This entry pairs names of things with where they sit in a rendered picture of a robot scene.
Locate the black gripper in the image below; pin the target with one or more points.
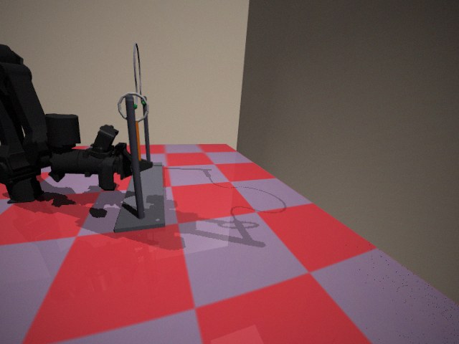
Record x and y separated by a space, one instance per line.
118 161

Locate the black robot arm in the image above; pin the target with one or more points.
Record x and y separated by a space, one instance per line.
48 140

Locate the orange handle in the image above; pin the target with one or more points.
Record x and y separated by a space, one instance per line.
139 120

